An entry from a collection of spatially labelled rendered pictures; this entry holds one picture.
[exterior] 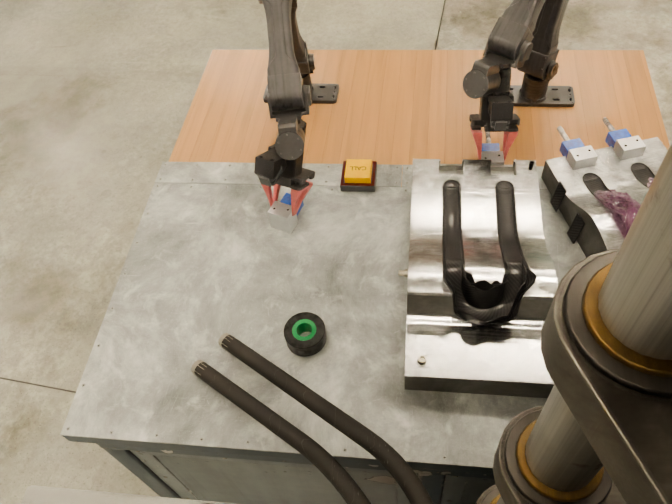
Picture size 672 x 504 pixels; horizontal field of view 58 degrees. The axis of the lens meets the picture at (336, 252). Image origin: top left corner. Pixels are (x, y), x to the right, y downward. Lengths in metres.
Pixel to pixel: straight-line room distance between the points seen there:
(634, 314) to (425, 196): 0.97
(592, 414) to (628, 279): 0.08
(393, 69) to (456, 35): 1.56
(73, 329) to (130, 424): 1.23
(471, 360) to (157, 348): 0.61
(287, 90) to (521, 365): 0.68
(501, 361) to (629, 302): 0.79
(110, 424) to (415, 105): 1.04
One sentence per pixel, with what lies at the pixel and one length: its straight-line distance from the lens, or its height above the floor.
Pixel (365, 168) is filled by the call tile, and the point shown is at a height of 0.84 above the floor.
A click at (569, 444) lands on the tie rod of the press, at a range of 0.49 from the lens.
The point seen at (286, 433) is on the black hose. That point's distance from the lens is 1.06.
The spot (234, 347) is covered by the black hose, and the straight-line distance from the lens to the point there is 1.18.
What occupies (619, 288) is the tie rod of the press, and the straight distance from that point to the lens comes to 0.34.
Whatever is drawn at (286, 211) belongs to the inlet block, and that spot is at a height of 0.85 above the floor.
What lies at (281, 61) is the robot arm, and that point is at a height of 1.12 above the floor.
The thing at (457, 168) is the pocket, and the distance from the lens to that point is 1.37.
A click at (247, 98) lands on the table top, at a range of 1.71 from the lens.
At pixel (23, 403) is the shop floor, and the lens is 2.36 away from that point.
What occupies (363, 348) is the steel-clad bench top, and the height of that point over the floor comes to 0.80.
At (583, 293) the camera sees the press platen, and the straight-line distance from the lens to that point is 0.38.
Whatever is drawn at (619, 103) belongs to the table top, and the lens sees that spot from 1.70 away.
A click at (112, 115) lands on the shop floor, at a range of 3.16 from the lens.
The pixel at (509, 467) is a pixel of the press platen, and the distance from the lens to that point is 0.59.
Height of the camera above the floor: 1.85
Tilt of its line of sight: 53 degrees down
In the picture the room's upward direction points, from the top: 8 degrees counter-clockwise
